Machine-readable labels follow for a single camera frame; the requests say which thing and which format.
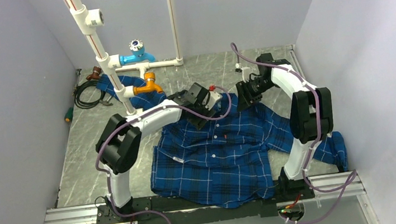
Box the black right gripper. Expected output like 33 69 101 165
233 76 278 113

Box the blue plaid shirt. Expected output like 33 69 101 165
94 48 352 223

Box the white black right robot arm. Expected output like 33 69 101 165
235 53 333 200

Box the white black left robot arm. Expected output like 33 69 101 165
95 83 223 222

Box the orange plastic faucet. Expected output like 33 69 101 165
133 72 163 95

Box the blue plastic faucet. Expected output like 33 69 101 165
119 39 156 66

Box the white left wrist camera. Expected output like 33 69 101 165
204 91 222 110

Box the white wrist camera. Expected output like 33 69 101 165
204 91 222 110
235 63 251 77

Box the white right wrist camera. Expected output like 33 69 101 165
235 63 251 77

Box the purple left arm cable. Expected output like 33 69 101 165
87 83 247 224

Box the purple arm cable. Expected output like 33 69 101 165
230 30 363 224
87 83 247 224

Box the coiled black cable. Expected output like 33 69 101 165
72 78 113 111

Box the green orange handled screwdriver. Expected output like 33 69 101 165
64 107 74 122

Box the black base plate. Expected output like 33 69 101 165
96 188 315 224

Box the white pvc pipe frame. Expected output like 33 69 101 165
63 0 183 115

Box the aluminium rail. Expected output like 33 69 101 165
44 172 351 224

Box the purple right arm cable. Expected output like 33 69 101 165
230 30 363 224

